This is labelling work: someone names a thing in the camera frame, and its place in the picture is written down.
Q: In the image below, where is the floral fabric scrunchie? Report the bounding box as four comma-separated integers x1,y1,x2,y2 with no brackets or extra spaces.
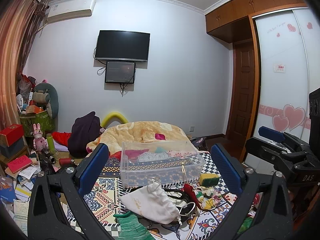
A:
194,186,222,211

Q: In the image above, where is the green knitted cloth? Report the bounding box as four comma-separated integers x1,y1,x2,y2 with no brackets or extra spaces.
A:
113,211,154,240

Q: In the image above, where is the yellow green sponge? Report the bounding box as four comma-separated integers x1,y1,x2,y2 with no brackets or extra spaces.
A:
199,173,220,187

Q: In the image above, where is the black cord strap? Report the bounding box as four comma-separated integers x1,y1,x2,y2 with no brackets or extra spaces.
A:
159,188,198,224

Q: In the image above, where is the red velvet pouch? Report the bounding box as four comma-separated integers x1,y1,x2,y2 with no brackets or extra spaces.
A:
183,183,202,210

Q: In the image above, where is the white drawstring pouch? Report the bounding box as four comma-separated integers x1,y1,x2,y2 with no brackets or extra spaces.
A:
119,181,181,225

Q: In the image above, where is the brown wooden door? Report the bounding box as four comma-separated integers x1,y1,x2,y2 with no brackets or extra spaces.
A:
226,41,255,144

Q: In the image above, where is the red cylinder can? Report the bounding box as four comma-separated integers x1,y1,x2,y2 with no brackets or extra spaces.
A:
59,158,75,167

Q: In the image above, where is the black speaker box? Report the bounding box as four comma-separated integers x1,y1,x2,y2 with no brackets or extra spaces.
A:
309,88,320,147

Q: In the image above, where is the red book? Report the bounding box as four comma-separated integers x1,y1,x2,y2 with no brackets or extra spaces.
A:
8,155,33,173

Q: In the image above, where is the pink bunny toy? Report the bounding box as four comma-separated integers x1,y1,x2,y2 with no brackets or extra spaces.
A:
33,123,48,152

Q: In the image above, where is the patterned patchwork bed cover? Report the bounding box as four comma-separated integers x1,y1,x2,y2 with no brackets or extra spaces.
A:
83,146,237,239

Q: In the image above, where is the red cushion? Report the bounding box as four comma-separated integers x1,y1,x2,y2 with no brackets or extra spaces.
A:
52,132,71,147

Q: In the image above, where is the green cylinder bottle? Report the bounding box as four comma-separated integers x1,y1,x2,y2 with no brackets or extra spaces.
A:
46,133,56,155

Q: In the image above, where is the dark purple clothing pile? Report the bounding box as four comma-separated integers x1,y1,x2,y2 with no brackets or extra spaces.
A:
67,111,101,158

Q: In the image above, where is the green cardboard box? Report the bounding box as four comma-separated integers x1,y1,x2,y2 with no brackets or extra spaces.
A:
20,111,55,137

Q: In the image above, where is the red gift box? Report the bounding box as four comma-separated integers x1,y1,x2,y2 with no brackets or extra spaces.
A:
0,124,24,147

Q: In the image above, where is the yellow fleece blanket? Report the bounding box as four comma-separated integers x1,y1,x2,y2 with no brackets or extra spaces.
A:
86,121,189,154

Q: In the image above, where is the clear plastic storage bin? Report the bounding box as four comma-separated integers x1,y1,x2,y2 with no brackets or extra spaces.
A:
120,141,206,188

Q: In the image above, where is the white heart wardrobe door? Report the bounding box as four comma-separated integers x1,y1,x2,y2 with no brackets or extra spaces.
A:
253,8,319,142

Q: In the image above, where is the yellow foam arch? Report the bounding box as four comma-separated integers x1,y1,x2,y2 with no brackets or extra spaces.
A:
101,112,129,127

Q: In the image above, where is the grey plush neck pillow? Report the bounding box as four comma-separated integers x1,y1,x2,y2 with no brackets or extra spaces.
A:
32,83,59,119

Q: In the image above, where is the wooden overhead cabinet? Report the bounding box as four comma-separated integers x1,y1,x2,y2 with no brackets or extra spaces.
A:
206,0,306,43

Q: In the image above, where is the orange striped curtain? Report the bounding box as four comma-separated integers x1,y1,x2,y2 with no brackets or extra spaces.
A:
1,0,48,129

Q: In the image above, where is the white air conditioner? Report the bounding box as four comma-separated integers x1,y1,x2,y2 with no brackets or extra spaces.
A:
47,0,96,23

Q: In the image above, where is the small black wall monitor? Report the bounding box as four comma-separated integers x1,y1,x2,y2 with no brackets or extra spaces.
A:
105,61,136,84

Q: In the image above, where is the large black wall television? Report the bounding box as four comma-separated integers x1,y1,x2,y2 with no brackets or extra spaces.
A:
94,30,150,62

